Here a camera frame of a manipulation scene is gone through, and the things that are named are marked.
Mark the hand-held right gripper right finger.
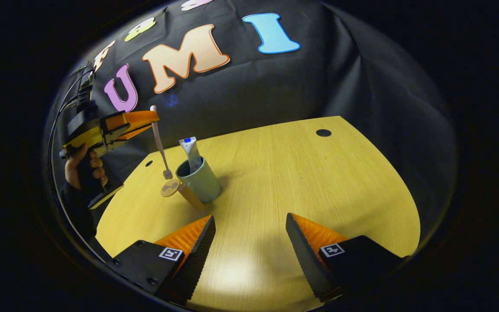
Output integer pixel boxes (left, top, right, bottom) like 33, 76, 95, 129
286, 212, 408, 302

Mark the blue-green cup with wooden handle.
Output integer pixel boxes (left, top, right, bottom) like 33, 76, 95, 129
175, 157, 222, 213

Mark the round cork coaster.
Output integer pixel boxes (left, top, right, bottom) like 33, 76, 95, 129
161, 179, 181, 198

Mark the pale pink toothbrush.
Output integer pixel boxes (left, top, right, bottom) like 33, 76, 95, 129
150, 105, 173, 180

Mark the black cable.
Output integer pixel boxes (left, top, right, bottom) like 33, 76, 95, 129
47, 69, 92, 182

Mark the white toothpaste tube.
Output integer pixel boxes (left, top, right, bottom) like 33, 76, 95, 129
179, 136, 204, 174

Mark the wooden desktop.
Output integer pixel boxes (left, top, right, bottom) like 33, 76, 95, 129
96, 116, 421, 312

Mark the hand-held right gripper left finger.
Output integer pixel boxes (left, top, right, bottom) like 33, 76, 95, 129
111, 215, 216, 305

